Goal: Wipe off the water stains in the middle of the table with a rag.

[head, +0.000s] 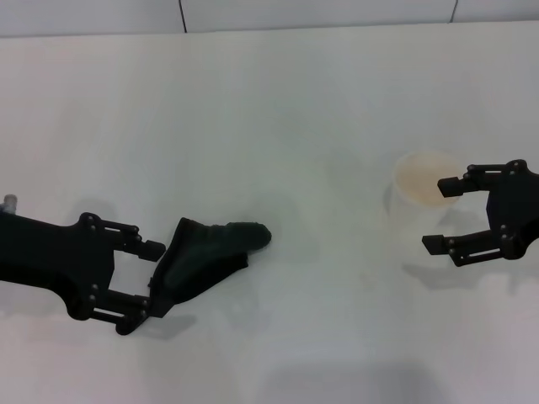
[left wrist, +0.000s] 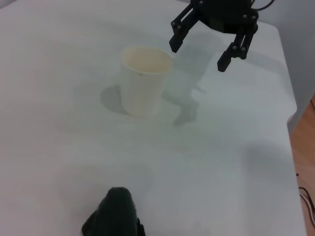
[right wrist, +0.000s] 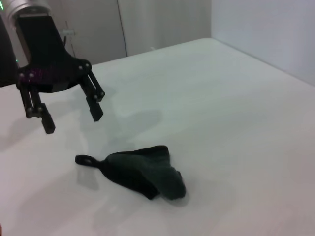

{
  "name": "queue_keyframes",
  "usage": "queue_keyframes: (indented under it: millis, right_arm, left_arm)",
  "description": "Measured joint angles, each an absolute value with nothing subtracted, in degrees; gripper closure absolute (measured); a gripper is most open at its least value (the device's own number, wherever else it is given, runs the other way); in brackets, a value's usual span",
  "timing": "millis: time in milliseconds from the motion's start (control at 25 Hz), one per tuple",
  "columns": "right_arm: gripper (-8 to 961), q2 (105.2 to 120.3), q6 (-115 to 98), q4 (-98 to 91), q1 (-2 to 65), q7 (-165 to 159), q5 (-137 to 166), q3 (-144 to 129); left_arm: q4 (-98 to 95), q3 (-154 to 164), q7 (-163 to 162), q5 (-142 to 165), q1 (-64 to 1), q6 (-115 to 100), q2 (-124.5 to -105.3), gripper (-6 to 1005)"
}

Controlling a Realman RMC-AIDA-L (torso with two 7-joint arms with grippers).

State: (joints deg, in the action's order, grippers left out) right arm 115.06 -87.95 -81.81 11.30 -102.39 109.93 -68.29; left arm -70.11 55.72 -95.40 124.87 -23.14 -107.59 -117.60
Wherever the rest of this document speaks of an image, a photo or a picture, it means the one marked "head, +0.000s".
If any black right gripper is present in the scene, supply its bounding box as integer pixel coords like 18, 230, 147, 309
421, 159, 539, 268

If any dark rag with loop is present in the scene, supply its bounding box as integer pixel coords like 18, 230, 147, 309
147, 217, 272, 320

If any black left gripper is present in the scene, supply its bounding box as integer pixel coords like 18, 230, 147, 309
0, 212, 167, 337

